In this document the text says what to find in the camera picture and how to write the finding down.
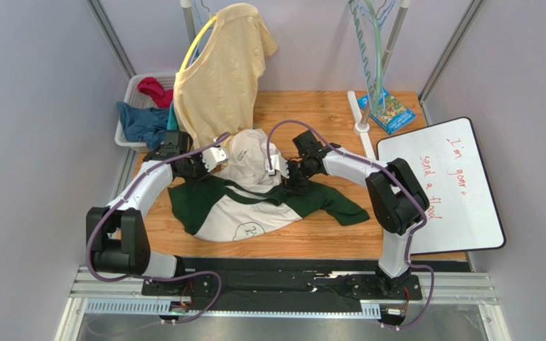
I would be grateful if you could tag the red garment in basket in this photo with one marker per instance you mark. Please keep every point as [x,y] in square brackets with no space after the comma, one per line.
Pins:
[152,88]

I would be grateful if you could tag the aluminium frame post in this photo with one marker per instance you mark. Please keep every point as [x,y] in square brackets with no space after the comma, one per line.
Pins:
[103,20]
[450,49]

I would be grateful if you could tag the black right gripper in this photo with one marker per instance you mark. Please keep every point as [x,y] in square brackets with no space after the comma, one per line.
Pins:
[293,175]

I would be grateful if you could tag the aluminium frame post right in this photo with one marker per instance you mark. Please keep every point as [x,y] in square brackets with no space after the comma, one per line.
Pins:
[450,49]

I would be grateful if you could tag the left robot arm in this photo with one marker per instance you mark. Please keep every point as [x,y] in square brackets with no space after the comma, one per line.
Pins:
[117,243]

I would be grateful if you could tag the white plastic laundry basket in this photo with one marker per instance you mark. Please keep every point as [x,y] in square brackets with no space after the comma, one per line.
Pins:
[136,99]

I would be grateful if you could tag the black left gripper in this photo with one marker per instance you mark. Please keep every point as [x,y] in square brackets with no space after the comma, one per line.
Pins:
[198,157]

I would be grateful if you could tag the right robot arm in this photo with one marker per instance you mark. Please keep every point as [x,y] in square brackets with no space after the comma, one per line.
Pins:
[396,195]

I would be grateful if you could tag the yellow plastic hanger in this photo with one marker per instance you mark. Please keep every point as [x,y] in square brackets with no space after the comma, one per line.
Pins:
[194,45]

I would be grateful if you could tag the white dry-erase board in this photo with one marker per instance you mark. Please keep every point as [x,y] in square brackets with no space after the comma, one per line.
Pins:
[446,160]

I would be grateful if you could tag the white clothes rack base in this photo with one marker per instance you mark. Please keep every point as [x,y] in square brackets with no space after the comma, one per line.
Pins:
[360,129]

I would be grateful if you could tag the cream yellow t-shirt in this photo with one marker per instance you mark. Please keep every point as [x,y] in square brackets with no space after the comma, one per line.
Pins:
[217,92]

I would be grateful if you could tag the blue garment in basket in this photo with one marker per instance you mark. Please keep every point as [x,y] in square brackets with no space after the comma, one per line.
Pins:
[143,125]

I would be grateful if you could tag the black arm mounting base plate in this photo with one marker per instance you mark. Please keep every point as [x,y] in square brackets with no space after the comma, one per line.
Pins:
[284,285]

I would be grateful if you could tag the aluminium frame post left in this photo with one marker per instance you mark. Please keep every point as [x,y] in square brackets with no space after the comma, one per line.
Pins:
[103,20]

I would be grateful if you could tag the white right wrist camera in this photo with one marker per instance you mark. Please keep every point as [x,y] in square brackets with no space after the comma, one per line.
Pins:
[276,165]

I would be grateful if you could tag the teal garment on hanger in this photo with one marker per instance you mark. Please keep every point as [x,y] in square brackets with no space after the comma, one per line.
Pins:
[172,123]

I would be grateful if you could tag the silver clothes rack pole right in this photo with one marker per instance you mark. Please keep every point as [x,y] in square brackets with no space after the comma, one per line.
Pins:
[370,102]

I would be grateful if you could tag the green and white t-shirt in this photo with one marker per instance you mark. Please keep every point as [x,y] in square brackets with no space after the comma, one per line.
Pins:
[242,201]

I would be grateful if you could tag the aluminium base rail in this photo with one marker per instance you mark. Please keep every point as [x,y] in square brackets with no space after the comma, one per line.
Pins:
[458,305]

